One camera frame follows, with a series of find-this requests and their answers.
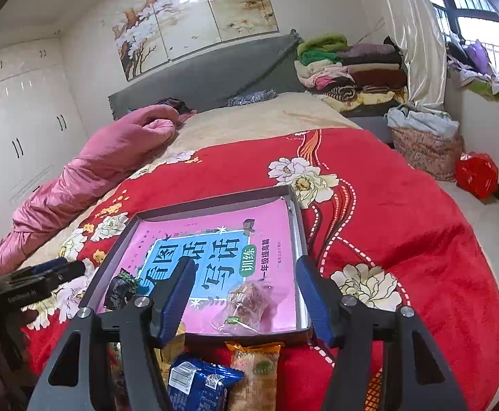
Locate black green snack packet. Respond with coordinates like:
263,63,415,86
104,269,139,311

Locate blue biscuit packet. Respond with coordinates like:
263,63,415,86
168,353,244,411

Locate clear red candy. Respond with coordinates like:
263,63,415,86
210,280,273,336

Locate orange cracker packet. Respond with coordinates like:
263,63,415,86
226,342,283,411

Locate yellow wafer bar packet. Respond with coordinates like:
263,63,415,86
155,322,185,385

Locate dark shallow cardboard tray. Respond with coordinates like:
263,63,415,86
78,185,313,344

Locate pink and blue workbook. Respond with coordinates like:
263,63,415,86
97,197,299,336

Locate pink quilt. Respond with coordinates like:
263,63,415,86
0,105,182,276

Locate white wardrobe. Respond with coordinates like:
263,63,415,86
0,39,87,238

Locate red floral blanket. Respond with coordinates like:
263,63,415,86
22,127,499,411

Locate red plastic bag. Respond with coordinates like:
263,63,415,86
455,152,499,199

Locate floral fabric basket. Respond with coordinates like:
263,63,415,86
385,103,464,181

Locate dark patterned pillow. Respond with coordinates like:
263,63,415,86
227,89,278,107

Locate grey headboard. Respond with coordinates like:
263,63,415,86
108,31,303,120

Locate stack of folded clothes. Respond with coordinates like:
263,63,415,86
294,34,409,113

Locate clothes on window sill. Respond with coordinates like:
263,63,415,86
446,33,499,102

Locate cream satin curtain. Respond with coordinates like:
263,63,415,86
380,0,447,110

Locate flower wall painting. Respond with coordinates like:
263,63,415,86
111,0,278,81

